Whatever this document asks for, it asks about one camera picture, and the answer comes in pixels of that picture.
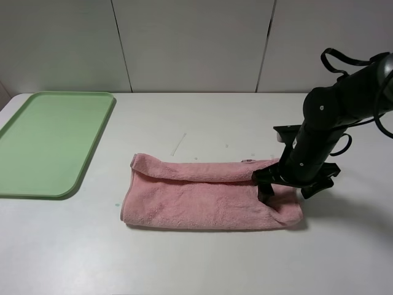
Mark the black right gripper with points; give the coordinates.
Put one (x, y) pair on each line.
(299, 166)

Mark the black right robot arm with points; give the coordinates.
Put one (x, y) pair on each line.
(361, 95)

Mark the green plastic tray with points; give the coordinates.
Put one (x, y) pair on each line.
(47, 145)

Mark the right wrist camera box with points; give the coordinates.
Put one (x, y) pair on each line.
(287, 133)

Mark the pink fluffy towel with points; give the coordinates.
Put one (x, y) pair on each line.
(204, 196)

